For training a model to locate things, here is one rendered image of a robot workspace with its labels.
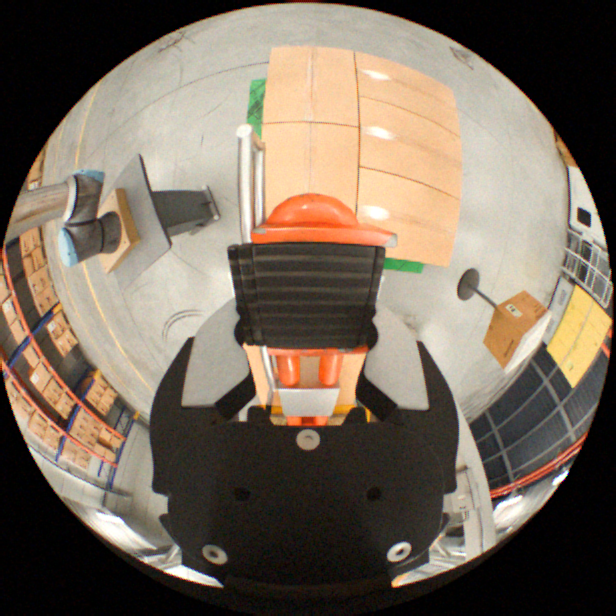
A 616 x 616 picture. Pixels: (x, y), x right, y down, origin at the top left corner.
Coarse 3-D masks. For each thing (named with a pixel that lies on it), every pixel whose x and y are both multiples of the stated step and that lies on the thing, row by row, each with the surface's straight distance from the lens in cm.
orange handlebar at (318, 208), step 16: (288, 208) 10; (304, 208) 10; (320, 208) 10; (336, 208) 10; (336, 224) 10; (352, 224) 10; (288, 368) 16; (320, 368) 17; (336, 368) 16; (288, 384) 18; (288, 416) 26; (320, 416) 25
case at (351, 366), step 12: (252, 348) 54; (252, 360) 58; (348, 360) 57; (360, 360) 59; (252, 372) 63; (264, 372) 62; (276, 372) 61; (348, 372) 62; (264, 384) 68; (348, 384) 69; (264, 396) 76; (276, 396) 75; (348, 396) 77
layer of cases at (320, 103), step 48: (288, 48) 125; (288, 96) 96; (336, 96) 97; (384, 96) 106; (432, 96) 129; (288, 144) 82; (336, 144) 83; (384, 144) 91; (432, 144) 107; (288, 192) 78; (336, 192) 78; (384, 192) 85; (432, 192) 99; (432, 240) 101
